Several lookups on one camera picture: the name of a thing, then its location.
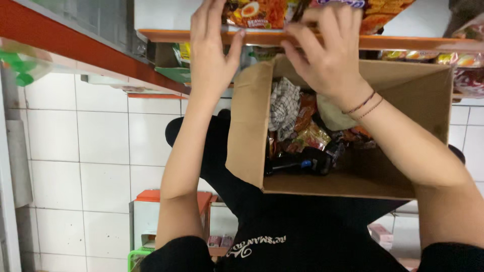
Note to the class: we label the white cabinet with orange top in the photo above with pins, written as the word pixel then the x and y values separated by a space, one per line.
pixel 147 215

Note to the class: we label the orange noodle packet purple band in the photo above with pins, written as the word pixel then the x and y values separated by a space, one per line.
pixel 382 13

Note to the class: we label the orange noodle packet with egg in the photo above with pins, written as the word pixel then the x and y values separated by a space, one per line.
pixel 261 13

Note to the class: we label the brown cardboard box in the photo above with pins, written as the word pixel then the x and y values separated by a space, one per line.
pixel 412 98

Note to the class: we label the green yellow packet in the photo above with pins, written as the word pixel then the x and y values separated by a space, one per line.
pixel 177 68

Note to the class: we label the green bottles in clear wrap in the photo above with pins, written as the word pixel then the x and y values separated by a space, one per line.
pixel 20 64

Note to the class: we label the green plastic basket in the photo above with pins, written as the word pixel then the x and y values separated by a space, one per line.
pixel 138 257

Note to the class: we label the black trousers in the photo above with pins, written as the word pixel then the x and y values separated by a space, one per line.
pixel 215 151

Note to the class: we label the orange-edged white shelf rack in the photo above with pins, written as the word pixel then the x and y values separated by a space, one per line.
pixel 408 42

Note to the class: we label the black printed shirt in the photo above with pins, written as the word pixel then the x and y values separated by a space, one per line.
pixel 302 241

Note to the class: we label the heap of colourful snack packets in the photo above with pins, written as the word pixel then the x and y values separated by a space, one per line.
pixel 312 134

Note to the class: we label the black white checked cloth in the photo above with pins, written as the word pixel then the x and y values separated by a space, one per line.
pixel 284 105

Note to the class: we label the red-edged grey shelf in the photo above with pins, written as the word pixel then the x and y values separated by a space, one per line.
pixel 75 49

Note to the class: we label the person's right hand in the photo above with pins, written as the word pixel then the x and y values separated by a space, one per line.
pixel 332 60

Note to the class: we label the black bottle with blue cap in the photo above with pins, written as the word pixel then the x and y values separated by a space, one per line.
pixel 302 162

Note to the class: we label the person's left hand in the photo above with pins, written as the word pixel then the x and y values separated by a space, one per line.
pixel 210 64

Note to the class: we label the row of red yellow packets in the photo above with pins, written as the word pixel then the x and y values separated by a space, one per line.
pixel 465 71

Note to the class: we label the pink small boxes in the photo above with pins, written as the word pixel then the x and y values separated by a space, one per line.
pixel 220 241

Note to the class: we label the pink white carton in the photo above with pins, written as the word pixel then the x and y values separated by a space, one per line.
pixel 381 234

